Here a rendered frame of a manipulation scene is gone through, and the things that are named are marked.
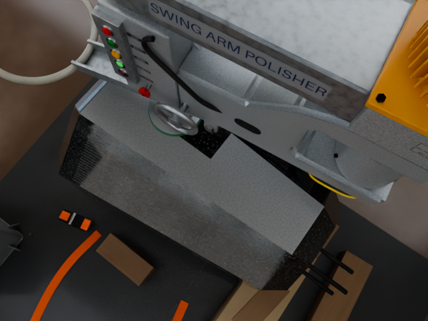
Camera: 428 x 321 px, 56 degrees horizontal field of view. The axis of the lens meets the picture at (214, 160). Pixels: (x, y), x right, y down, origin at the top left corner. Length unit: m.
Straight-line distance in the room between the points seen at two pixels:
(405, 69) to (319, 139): 0.47
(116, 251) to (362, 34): 1.75
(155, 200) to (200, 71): 0.73
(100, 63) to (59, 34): 1.29
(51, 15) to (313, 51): 2.47
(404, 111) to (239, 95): 0.44
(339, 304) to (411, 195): 0.82
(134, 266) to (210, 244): 0.69
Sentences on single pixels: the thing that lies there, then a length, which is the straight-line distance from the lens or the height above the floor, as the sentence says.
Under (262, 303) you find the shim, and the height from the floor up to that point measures 0.26.
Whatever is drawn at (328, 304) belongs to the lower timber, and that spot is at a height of 0.13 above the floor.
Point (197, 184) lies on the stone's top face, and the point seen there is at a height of 0.82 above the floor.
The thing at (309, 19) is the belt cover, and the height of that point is 1.69.
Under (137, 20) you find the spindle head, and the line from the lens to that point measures 0.98.
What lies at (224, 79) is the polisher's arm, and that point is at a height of 1.39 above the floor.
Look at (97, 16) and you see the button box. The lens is 1.04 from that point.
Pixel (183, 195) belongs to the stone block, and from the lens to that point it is 1.57.
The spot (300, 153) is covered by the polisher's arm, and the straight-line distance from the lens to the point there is 1.16.
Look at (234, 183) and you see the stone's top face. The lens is 1.55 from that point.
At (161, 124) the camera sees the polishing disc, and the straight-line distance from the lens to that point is 1.60.
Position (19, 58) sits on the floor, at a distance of 2.96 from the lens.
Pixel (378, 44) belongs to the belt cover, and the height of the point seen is 1.69.
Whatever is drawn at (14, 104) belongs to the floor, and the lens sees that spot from 2.81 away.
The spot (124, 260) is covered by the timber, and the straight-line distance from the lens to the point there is 2.23.
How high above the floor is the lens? 2.32
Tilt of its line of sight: 73 degrees down
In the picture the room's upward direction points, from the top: 5 degrees clockwise
